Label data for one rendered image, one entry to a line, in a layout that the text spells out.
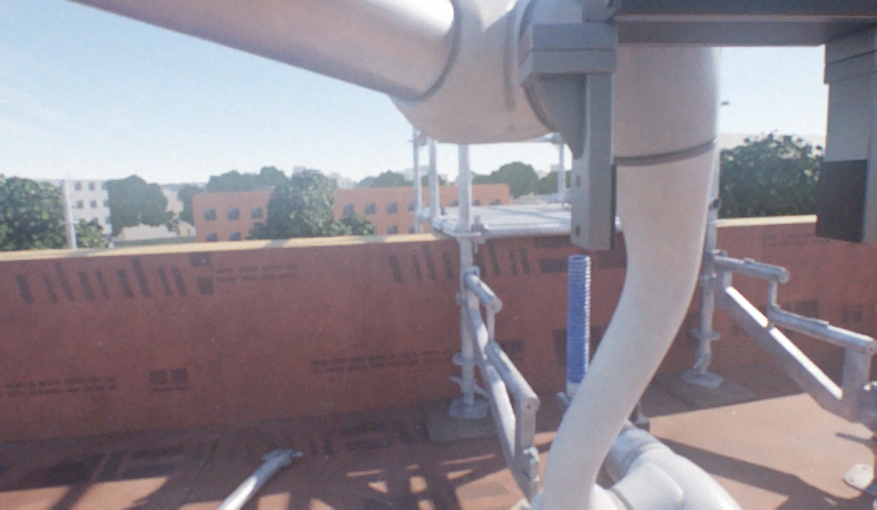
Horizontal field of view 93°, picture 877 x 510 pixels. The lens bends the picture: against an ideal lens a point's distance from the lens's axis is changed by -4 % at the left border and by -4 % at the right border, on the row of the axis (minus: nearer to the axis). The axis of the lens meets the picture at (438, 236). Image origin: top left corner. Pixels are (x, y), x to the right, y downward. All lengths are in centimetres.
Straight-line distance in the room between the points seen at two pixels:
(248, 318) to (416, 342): 67
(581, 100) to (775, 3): 9
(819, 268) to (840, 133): 258
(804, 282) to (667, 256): 238
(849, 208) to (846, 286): 275
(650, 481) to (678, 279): 30
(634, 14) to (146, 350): 195
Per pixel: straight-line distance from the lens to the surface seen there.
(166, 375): 203
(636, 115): 39
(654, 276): 46
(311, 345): 186
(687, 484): 67
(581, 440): 52
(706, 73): 40
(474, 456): 166
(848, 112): 30
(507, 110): 42
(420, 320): 184
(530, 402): 117
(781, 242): 266
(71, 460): 211
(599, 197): 21
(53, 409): 226
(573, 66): 21
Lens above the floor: 92
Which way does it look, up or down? 7 degrees down
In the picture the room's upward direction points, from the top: 2 degrees counter-clockwise
